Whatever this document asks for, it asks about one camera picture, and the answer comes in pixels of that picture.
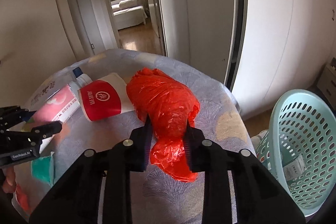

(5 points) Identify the white milk carton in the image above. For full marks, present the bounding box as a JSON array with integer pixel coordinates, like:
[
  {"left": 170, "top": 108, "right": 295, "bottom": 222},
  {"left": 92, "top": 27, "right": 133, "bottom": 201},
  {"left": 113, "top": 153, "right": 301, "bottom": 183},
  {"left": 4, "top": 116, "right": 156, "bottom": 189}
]
[{"left": 283, "top": 154, "right": 306, "bottom": 181}]

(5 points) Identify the red plastic bag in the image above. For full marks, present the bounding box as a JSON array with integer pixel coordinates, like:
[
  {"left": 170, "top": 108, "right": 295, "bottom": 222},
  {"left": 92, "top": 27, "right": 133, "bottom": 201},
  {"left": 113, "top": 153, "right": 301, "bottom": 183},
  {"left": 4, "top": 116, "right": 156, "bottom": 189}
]
[{"left": 126, "top": 68, "right": 201, "bottom": 182}]

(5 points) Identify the person left hand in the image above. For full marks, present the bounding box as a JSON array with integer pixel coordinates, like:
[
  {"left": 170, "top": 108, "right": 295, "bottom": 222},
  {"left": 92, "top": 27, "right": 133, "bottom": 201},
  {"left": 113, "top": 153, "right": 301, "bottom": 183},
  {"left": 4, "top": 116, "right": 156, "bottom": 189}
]
[{"left": 2, "top": 166, "right": 17, "bottom": 194}]

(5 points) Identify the green plastic wrapper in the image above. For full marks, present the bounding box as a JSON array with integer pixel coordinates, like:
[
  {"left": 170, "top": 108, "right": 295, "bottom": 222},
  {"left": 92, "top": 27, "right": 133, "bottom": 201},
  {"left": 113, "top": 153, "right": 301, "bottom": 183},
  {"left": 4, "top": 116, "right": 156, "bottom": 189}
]
[{"left": 31, "top": 151, "right": 55, "bottom": 186}]

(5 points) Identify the pink peach drink bottle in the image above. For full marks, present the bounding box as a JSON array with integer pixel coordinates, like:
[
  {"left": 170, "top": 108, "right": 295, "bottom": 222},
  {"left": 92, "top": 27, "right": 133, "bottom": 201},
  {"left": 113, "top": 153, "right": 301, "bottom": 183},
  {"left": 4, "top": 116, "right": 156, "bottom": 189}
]
[{"left": 10, "top": 83, "right": 81, "bottom": 154}]

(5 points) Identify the light green laundry basket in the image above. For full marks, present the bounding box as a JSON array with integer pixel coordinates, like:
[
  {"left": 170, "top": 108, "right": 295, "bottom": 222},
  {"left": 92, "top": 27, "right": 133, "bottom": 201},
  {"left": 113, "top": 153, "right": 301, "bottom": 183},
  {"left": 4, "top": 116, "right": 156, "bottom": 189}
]
[{"left": 255, "top": 89, "right": 335, "bottom": 217}]

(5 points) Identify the clear plastic water bottle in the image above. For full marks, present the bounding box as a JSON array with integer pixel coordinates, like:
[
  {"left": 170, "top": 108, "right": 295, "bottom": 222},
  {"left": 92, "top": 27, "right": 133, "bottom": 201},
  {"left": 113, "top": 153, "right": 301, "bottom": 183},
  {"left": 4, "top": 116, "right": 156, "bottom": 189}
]
[{"left": 28, "top": 67, "right": 92, "bottom": 109}]

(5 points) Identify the floral bed sheet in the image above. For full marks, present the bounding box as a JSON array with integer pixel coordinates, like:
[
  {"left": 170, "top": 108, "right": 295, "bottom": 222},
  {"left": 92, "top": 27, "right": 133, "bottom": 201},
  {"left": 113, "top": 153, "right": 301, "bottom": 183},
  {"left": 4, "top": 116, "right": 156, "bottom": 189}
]
[{"left": 11, "top": 48, "right": 257, "bottom": 224}]

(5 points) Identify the white bedside cabinet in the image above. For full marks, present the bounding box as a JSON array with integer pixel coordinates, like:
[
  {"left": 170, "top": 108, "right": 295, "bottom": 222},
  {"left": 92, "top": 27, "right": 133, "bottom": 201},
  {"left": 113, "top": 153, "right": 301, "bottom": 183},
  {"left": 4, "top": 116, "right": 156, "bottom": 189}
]
[{"left": 317, "top": 57, "right": 336, "bottom": 110}]

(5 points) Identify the white wardrobe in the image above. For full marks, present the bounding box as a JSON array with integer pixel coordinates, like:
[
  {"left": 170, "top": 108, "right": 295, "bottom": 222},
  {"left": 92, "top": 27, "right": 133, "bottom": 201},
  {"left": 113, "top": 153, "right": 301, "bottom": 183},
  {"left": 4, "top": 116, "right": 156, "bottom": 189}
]
[{"left": 232, "top": 0, "right": 335, "bottom": 119}]

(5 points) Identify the white bed far room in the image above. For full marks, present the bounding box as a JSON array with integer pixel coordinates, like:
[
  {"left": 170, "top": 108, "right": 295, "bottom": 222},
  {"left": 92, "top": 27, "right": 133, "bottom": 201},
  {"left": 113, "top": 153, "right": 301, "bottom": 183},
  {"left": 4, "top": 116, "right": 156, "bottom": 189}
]
[{"left": 112, "top": 0, "right": 147, "bottom": 30}]

